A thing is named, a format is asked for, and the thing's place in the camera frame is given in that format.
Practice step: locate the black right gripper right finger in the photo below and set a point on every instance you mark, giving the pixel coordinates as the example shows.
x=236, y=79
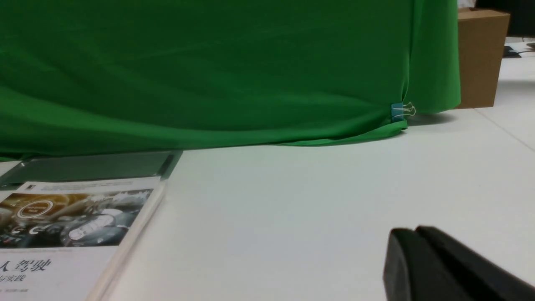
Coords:
x=478, y=277

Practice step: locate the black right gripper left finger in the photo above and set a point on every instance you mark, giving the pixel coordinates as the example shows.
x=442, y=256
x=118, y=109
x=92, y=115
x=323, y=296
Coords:
x=413, y=271

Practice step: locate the blue binder clip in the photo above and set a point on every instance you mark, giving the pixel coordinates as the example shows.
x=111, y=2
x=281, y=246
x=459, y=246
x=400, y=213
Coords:
x=398, y=111

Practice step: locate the brown cardboard box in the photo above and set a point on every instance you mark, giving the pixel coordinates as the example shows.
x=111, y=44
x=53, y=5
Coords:
x=482, y=35

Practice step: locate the white top book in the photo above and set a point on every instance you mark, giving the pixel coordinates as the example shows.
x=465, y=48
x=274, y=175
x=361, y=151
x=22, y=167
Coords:
x=69, y=241

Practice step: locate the green backdrop cloth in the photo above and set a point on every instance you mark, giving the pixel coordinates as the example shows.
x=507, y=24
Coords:
x=83, y=77

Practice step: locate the metal desk cable hatch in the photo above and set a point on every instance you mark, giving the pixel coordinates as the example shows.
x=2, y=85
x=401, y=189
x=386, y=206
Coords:
x=91, y=168

